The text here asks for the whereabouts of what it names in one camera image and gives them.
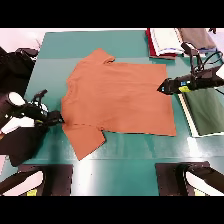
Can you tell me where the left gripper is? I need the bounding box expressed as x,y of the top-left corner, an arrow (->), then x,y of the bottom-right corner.
42,110 -> 65,128

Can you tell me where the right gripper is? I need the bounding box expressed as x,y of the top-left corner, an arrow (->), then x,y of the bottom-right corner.
156,75 -> 193,96

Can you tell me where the orange T-shirt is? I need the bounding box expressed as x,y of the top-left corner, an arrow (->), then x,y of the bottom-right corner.
60,47 -> 177,162

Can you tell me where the dark green garment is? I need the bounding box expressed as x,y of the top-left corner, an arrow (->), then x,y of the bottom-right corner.
182,87 -> 224,136

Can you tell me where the red garment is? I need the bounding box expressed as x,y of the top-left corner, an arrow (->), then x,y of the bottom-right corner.
145,28 -> 178,61

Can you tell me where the grey garment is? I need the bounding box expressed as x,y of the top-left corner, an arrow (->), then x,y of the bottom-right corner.
177,28 -> 218,52

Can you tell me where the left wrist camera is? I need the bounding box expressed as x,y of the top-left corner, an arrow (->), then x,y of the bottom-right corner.
31,88 -> 49,112

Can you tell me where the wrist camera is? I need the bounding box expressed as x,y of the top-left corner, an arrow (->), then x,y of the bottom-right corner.
180,42 -> 205,73
31,88 -> 49,112

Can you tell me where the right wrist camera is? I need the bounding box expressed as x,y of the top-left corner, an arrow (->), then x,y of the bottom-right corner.
180,42 -> 205,73

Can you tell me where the black cable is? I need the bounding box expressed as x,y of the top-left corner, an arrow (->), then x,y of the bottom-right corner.
199,49 -> 224,73

